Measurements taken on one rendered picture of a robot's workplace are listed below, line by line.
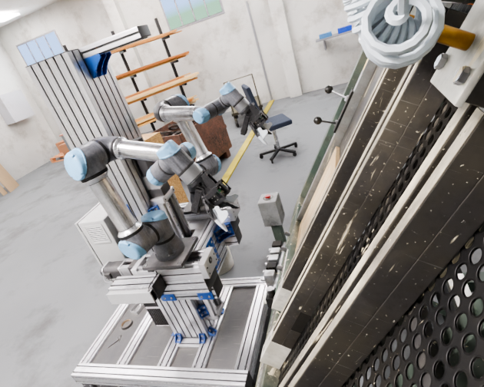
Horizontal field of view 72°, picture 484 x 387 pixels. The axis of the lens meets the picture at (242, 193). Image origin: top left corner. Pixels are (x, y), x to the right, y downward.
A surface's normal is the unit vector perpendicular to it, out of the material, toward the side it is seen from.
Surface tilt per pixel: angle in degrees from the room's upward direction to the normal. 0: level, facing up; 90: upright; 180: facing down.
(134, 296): 90
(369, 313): 90
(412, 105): 90
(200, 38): 90
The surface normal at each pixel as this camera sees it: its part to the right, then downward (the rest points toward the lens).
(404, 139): -0.25, 0.50
